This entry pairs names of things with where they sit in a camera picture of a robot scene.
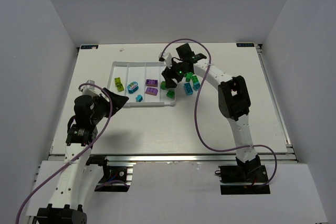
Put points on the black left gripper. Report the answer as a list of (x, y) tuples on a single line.
[(107, 100)]

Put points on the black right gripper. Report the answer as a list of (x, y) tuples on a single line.
[(172, 74)]

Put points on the green lego piece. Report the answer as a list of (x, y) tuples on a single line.
[(163, 85)]

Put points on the teal oval flower lego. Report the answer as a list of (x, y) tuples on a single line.
[(132, 87)]

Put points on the lime green lego brick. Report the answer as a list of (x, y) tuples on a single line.
[(117, 81)]

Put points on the teal small lego cube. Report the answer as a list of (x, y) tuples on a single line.
[(139, 98)]

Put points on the purple arch lego brick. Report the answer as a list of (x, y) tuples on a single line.
[(151, 91)]

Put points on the teal long lego brick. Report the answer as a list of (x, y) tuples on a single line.
[(188, 89)]

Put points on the teal small lego brick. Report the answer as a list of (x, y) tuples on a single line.
[(196, 86)]

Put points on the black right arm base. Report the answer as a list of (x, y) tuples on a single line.
[(249, 178)]

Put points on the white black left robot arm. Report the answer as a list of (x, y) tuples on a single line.
[(82, 172)]

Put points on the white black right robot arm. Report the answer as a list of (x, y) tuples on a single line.
[(233, 100)]

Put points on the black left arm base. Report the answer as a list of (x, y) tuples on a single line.
[(117, 175)]

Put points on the white divided sorting tray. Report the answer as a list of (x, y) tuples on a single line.
[(139, 72)]

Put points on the black corner label left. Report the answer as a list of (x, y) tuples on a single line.
[(88, 47)]

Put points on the black corner label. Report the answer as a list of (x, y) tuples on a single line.
[(88, 47), (242, 44)]

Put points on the black corner label right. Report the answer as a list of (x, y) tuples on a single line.
[(242, 44)]

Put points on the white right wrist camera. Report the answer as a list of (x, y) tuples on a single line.
[(166, 57)]

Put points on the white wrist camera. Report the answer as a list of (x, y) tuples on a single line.
[(89, 87), (166, 57)]

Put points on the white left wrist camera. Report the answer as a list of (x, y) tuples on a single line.
[(89, 87)]

